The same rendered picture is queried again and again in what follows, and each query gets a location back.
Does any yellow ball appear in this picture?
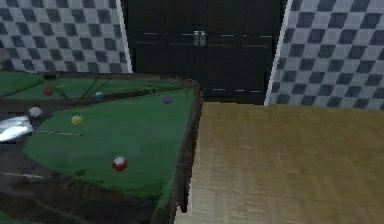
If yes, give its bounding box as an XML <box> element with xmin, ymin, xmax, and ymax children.
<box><xmin>70</xmin><ymin>114</ymin><xmax>84</xmax><ymax>127</ymax></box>

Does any red and white ball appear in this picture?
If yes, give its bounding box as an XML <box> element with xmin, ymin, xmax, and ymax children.
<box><xmin>111</xmin><ymin>156</ymin><xmax>128</xmax><ymax>173</ymax></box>

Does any wooden cue stick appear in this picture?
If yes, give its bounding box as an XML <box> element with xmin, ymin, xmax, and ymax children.
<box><xmin>35</xmin><ymin>130</ymin><xmax>84</xmax><ymax>137</ymax></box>

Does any green pool table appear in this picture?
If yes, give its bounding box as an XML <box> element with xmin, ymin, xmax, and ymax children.
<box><xmin>0</xmin><ymin>70</ymin><xmax>204</xmax><ymax>224</ymax></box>

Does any black double door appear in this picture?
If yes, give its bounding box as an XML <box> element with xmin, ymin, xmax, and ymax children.
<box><xmin>120</xmin><ymin>0</ymin><xmax>290</xmax><ymax>106</ymax></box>

